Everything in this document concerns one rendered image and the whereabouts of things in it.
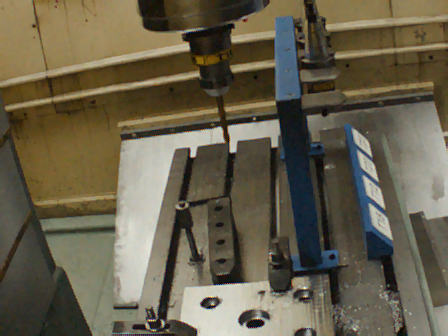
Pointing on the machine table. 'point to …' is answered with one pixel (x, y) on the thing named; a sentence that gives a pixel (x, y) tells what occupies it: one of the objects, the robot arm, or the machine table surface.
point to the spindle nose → (193, 13)
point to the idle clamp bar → (218, 237)
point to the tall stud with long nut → (188, 229)
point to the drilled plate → (225, 324)
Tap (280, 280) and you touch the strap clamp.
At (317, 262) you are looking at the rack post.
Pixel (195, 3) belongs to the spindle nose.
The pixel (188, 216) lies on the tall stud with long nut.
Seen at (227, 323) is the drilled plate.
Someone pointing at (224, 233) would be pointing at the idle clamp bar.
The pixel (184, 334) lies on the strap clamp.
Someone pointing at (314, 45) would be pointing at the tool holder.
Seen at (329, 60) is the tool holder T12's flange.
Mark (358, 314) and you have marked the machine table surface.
